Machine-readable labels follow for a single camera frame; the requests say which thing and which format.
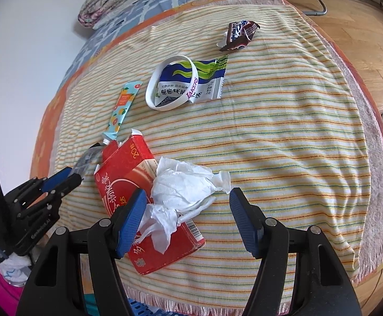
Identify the striped yellow towel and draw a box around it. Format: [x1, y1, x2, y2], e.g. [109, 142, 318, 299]
[51, 0, 368, 316]

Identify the blue patterned bedsheet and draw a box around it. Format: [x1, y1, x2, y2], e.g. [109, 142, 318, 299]
[58, 0, 203, 89]

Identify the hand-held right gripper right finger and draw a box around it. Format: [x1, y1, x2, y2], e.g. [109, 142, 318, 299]
[229, 187, 363, 316]

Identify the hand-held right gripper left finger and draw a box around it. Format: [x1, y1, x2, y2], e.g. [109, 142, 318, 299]
[16, 188, 148, 316]

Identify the blue green snack packet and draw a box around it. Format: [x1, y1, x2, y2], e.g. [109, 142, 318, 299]
[157, 56, 228, 104]

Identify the blue plastic basket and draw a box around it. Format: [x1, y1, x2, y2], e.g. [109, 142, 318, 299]
[83, 294, 166, 316]

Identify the pink cloth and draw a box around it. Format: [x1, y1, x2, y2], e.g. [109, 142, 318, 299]
[0, 270, 31, 316]

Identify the person's left hand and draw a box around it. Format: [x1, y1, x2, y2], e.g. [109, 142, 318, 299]
[0, 253, 32, 285]

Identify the white tissue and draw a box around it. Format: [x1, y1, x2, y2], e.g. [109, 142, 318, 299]
[135, 157, 232, 254]

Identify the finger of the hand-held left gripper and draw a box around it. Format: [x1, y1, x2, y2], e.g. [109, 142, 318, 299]
[41, 167, 74, 191]
[48, 173, 83, 201]

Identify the red paper carton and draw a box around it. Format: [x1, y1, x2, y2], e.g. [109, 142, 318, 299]
[94, 130, 207, 275]

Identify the colourful stick sachet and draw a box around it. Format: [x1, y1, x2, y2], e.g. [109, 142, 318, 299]
[102, 82, 143, 140]

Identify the white rubber wristband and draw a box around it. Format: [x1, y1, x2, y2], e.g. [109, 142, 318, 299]
[145, 55, 199, 111]

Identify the silver foil wrapper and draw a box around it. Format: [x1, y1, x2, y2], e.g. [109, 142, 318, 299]
[71, 143, 108, 181]

